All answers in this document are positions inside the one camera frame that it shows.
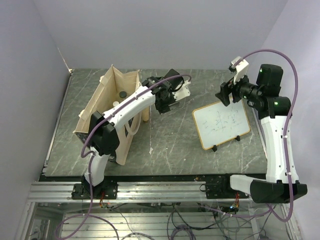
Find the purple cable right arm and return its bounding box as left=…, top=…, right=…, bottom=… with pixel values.
left=233, top=48, right=300, bottom=223

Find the aluminium rail frame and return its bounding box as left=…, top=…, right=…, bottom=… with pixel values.
left=26, top=180, right=253, bottom=203

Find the yellow-framed whiteboard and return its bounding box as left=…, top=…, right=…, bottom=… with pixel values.
left=192, top=101, right=251, bottom=150

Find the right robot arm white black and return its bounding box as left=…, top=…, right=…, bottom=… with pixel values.
left=216, top=61, right=308, bottom=204

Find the clear square bottle black cap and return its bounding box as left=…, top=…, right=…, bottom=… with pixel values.
left=119, top=91, right=127, bottom=99

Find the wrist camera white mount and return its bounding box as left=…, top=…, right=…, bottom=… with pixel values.
left=229, top=56, right=249, bottom=85
left=172, top=80, right=191, bottom=102

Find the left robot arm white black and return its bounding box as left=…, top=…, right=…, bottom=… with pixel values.
left=80, top=69, right=191, bottom=199

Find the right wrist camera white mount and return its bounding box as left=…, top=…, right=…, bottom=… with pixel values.
left=229, top=56, right=249, bottom=85

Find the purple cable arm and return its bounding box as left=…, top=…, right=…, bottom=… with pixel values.
left=54, top=74, right=193, bottom=240
left=233, top=48, right=300, bottom=223

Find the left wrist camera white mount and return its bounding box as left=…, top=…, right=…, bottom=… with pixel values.
left=172, top=80, right=191, bottom=102

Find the cream canvas tote bag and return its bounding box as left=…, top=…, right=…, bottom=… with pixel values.
left=73, top=65, right=142, bottom=166

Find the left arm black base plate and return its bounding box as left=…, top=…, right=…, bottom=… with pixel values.
left=71, top=181, right=118, bottom=200

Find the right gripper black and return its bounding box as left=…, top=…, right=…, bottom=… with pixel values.
left=215, top=69, right=263, bottom=106

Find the chrome bottle white cap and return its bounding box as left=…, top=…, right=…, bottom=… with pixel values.
left=112, top=101, right=120, bottom=107

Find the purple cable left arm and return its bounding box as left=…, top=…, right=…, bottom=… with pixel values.
left=54, top=74, right=193, bottom=240

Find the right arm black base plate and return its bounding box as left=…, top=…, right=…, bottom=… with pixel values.
left=204, top=174, right=237, bottom=199

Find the beige squeeze tube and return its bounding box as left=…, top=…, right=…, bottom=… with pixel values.
left=141, top=106, right=150, bottom=123

